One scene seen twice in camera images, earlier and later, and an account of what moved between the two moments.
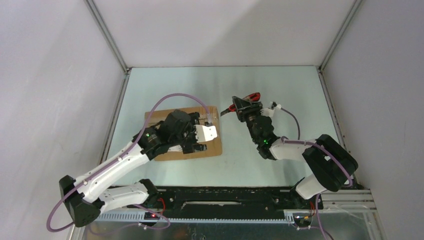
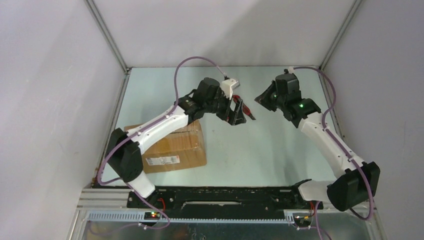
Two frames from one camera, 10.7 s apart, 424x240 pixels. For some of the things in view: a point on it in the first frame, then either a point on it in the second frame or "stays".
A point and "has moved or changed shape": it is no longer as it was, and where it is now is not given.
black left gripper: [190, 125] to [228, 115]
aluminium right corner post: [352, 13] stays
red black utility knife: [254, 97] has moved or changed shape
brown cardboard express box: [214, 146] has moved or changed shape
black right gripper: [245, 108] to [263, 99]
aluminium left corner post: [94, 11] stays
